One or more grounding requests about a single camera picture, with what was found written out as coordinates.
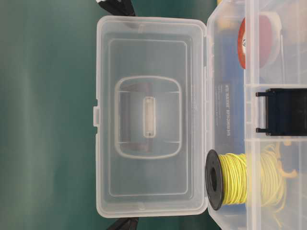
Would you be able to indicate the black latch of tool box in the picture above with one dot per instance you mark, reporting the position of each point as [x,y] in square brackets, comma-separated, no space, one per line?
[285,112]

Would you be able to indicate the clear plastic tool box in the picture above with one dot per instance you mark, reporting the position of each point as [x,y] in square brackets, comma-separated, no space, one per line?
[204,78]

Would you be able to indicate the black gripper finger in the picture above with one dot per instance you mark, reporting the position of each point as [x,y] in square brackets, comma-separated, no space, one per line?
[125,221]
[117,7]

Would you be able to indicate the yellow wire spool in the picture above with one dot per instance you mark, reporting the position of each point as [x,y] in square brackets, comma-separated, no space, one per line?
[227,179]

